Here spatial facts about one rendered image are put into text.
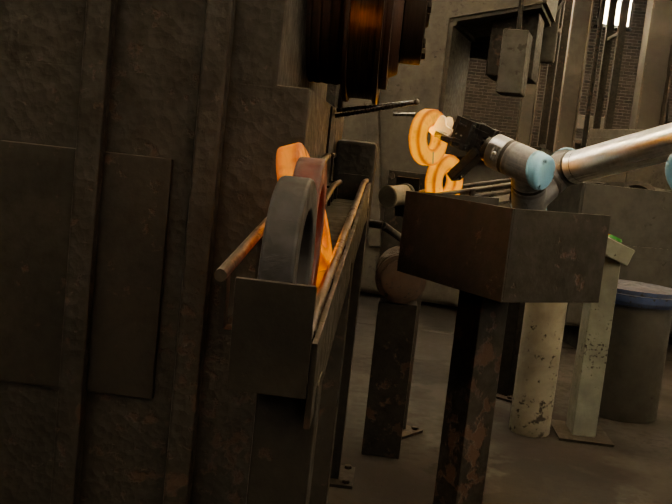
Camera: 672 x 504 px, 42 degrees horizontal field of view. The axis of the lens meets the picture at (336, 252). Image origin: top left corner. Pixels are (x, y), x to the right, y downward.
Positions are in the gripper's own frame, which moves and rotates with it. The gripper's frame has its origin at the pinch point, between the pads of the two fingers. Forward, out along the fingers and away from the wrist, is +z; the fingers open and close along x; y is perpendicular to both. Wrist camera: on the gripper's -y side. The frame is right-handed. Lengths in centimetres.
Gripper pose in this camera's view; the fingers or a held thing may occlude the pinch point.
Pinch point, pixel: (430, 130)
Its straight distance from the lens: 246.6
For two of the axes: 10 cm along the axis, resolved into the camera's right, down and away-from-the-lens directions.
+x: -6.3, 0.3, -7.8
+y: 3.2, -9.0, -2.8
